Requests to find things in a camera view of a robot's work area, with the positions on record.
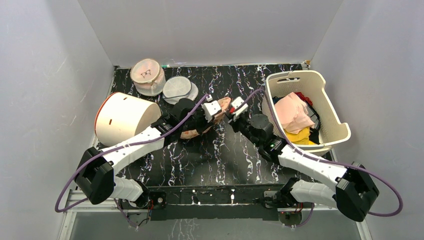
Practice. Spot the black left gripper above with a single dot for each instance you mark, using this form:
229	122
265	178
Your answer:
200	112

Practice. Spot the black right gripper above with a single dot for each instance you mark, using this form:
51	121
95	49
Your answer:
237	119

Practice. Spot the peach patterned mesh laundry bag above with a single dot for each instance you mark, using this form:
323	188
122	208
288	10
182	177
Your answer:
223	106

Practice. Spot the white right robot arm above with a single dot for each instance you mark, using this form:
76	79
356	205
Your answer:
351	190

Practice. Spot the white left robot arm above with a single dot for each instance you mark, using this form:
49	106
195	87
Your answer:
97	171

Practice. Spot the white round mesh laundry bag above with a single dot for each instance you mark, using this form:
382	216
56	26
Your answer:
179	87

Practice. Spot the pink round mesh laundry bag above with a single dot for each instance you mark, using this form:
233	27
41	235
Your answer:
148	77

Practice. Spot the cream plastic laundry basket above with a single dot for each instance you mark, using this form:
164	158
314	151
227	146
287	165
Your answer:
312	85

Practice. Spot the dark blue garment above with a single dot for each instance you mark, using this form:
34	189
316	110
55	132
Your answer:
276	99

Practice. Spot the pink garment in basket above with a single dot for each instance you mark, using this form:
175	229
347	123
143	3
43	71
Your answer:
292	113

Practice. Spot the yellow garment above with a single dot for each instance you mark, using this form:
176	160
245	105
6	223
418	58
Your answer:
300	138

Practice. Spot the red lace garment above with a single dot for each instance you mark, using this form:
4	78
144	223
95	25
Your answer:
304	98

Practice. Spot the grey black garment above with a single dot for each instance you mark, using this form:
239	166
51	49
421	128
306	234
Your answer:
314	131

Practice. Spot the cream cylindrical bin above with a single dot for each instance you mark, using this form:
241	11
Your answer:
122	116

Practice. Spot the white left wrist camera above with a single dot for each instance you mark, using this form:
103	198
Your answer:
211	108

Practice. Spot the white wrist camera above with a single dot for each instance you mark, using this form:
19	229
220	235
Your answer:
236	108
211	108

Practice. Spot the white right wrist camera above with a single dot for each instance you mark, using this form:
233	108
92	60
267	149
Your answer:
236	108

